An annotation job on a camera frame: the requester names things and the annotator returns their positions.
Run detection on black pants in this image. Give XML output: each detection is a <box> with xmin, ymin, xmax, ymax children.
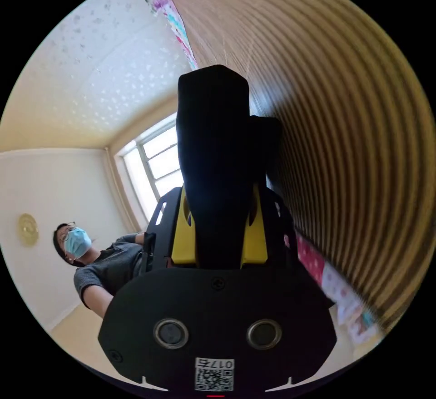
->
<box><xmin>175</xmin><ymin>64</ymin><xmax>284</xmax><ymax>270</ymax></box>

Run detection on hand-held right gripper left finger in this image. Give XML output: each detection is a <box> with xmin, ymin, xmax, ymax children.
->
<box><xmin>171</xmin><ymin>186</ymin><xmax>198</xmax><ymax>266</ymax></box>

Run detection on person's body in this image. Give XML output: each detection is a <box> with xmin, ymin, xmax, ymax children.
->
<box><xmin>52</xmin><ymin>221</ymin><xmax>154</xmax><ymax>320</ymax></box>

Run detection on bed with woven mat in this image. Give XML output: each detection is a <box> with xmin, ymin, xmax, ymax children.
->
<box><xmin>122</xmin><ymin>0</ymin><xmax>436</xmax><ymax>346</ymax></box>

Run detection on round golden wall ornament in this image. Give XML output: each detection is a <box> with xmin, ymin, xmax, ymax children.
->
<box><xmin>17</xmin><ymin>213</ymin><xmax>40</xmax><ymax>247</ymax></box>

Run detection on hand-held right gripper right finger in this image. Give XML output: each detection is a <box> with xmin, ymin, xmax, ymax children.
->
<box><xmin>240</xmin><ymin>183</ymin><xmax>269</xmax><ymax>269</ymax></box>

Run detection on window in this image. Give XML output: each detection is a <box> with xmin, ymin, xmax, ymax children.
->
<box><xmin>114</xmin><ymin>113</ymin><xmax>183</xmax><ymax>223</ymax></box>

